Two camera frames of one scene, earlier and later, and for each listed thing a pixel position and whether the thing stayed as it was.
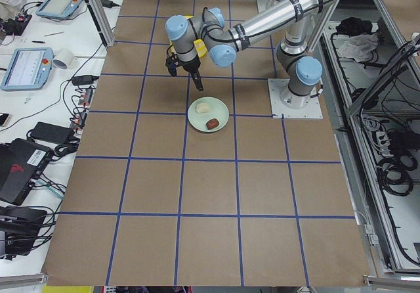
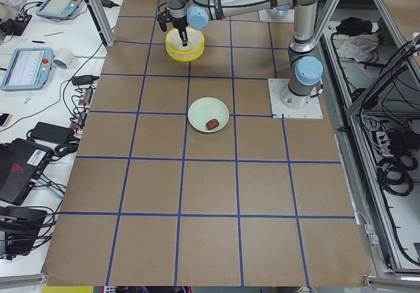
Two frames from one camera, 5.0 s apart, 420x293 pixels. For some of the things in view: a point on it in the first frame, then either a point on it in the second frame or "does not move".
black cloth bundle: [354, 25] does not move
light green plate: [218, 110] does not move
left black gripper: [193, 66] -> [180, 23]
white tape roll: [63, 58] does not move
